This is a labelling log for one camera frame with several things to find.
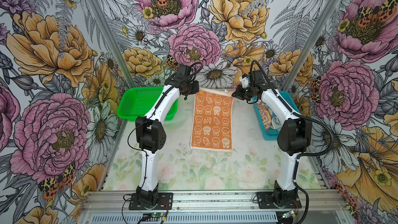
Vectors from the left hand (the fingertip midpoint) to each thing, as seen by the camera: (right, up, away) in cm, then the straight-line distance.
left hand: (196, 92), depth 92 cm
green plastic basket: (-43, -6, +17) cm, 46 cm away
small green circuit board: (-17, -57, -21) cm, 63 cm away
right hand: (+22, -3, 0) cm, 22 cm away
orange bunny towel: (+11, -18, +13) cm, 24 cm away
